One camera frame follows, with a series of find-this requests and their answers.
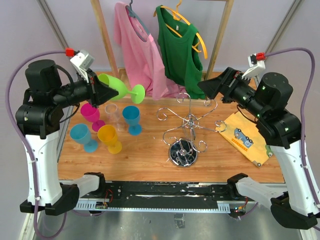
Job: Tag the yellow clothes hanger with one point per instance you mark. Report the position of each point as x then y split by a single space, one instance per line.
179 27

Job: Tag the aluminium frame rail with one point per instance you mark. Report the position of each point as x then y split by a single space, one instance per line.
160 200

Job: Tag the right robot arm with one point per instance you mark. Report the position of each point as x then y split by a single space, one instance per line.
282 132

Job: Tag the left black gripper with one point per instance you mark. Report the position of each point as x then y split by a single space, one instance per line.
98 93

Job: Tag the yellow plastic wine glass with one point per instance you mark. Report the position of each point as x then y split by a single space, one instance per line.
107 134

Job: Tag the pink t-shirt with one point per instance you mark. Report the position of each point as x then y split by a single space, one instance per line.
142 60

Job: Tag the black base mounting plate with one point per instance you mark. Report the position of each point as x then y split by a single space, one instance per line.
128 195

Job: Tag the chrome wine glass rack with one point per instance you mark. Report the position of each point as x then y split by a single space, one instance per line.
184 151

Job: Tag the clear wine glass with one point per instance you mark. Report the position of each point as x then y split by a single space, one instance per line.
114 116

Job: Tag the magenta plastic wine glass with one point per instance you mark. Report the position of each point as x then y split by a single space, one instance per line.
92 115

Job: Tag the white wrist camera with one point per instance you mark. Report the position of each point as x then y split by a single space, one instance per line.
81 61
256 65

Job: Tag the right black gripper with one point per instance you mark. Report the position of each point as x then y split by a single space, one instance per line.
230 79

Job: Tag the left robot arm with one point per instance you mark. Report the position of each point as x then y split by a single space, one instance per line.
38 121

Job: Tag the green plastic wine glass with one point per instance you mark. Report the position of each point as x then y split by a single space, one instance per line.
137 93

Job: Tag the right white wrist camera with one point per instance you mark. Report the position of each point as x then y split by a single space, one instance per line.
256 65

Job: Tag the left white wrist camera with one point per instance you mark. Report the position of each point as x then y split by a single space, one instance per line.
81 61

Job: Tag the grey clothes hanger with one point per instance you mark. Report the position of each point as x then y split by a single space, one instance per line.
133 15

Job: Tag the wooden clothes rack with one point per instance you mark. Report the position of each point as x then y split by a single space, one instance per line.
164 67

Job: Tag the blue wine glass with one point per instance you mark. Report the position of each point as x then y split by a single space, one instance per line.
81 134
131 115

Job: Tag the green tank top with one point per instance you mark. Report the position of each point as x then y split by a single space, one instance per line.
182 65

